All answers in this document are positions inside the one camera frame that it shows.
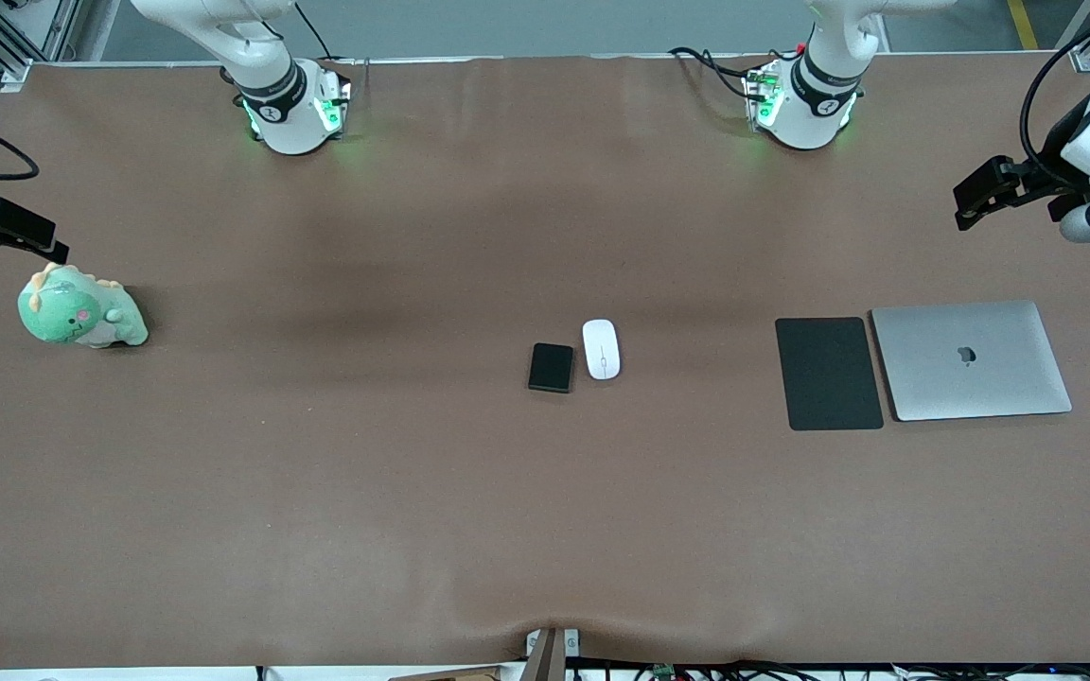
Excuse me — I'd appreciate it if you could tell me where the white computer mouse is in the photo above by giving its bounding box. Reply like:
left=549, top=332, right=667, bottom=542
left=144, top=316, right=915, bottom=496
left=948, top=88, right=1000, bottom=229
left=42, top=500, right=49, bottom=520
left=582, top=319, right=622, bottom=381

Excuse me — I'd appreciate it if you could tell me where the small black phone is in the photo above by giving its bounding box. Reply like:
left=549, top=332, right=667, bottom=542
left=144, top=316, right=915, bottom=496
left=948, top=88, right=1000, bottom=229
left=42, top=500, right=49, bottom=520
left=527, top=342, right=575, bottom=394

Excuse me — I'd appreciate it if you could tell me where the black mouse pad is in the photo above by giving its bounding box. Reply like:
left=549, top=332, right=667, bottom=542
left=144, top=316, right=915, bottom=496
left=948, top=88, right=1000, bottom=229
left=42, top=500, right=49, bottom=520
left=774, top=317, right=885, bottom=432

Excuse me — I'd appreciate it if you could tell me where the green dinosaur plush toy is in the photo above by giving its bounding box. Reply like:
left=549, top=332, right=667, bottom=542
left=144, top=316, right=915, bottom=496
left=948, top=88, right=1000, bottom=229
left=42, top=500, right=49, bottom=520
left=17, top=263, right=149, bottom=349

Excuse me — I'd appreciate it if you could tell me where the silver closed laptop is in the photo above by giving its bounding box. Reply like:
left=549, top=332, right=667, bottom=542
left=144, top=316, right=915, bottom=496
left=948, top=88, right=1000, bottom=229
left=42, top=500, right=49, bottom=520
left=870, top=300, right=1074, bottom=423

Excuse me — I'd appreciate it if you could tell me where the brown table cover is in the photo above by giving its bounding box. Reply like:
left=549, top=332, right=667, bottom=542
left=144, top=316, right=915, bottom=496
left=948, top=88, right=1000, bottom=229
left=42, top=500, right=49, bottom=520
left=0, top=52, right=1090, bottom=671

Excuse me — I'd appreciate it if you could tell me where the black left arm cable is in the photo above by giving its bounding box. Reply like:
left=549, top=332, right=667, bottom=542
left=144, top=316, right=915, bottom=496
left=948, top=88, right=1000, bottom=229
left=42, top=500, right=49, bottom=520
left=1019, top=0, right=1090, bottom=167

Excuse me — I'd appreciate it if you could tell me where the black base cable bundle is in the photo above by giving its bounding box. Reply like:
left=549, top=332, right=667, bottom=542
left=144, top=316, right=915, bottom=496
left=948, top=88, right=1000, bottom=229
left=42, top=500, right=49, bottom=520
left=668, top=45, right=758, bottom=101

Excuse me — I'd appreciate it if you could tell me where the black base power cable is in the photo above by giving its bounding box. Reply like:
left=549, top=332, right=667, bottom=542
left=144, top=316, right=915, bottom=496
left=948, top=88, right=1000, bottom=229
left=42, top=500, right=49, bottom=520
left=293, top=0, right=338, bottom=63

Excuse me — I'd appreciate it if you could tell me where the camera stand bracket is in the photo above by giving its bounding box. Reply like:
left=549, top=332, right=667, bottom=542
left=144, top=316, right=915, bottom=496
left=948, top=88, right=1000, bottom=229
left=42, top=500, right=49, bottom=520
left=524, top=626, right=581, bottom=681

